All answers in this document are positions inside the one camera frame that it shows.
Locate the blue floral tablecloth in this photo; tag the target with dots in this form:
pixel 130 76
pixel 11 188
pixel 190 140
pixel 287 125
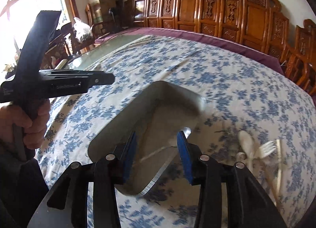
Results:
pixel 197 64

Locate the row of carved wooden chairs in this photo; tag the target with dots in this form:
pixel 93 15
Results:
pixel 187 8

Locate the purple table cover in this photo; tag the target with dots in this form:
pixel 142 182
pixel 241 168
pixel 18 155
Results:
pixel 222 42

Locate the wooden framed window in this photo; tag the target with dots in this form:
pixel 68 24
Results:
pixel 29 3

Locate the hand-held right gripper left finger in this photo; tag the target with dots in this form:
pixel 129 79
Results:
pixel 130 158

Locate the dark wooden chair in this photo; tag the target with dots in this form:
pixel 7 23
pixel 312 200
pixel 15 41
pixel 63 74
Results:
pixel 65 40

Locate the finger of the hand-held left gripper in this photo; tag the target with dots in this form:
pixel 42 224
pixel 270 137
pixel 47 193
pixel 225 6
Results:
pixel 101 79

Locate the grey rectangular tray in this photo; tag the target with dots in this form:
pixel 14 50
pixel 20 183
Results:
pixel 158 109

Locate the person's left hand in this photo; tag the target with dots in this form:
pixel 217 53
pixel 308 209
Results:
pixel 39 126

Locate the white plastic spoon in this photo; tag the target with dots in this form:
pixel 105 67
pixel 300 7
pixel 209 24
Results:
pixel 245 141

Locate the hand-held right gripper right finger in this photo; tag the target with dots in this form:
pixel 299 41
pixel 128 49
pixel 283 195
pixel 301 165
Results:
pixel 184 158

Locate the person's left forearm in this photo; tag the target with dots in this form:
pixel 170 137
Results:
pixel 17 188

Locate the clear plastic bag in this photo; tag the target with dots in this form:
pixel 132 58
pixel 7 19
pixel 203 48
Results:
pixel 82 30

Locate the white plastic fork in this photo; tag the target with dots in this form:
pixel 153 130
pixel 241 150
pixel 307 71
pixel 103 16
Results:
pixel 266 149

